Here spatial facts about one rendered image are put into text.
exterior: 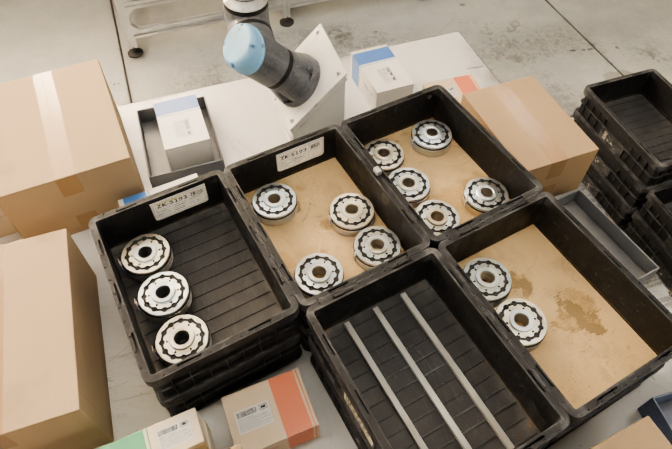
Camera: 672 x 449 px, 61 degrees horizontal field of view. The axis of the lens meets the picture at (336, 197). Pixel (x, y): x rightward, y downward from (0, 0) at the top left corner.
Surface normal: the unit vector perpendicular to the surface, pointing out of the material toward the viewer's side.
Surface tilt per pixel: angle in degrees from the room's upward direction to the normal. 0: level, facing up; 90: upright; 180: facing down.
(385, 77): 0
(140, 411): 0
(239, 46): 45
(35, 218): 90
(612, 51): 0
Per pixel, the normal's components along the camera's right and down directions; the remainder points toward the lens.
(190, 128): 0.01, -0.62
